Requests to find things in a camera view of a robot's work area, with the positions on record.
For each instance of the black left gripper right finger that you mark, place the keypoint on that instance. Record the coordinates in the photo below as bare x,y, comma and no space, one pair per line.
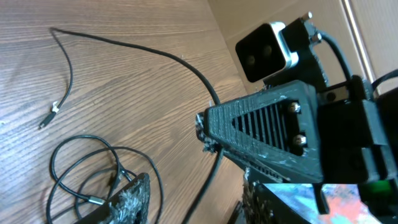
274,203

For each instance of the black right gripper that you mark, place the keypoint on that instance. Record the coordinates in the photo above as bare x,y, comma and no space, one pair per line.
359,138

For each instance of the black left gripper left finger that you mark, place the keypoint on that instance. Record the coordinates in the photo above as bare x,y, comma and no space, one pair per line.
129,206

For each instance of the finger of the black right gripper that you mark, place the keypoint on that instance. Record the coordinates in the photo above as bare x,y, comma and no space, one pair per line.
272,134

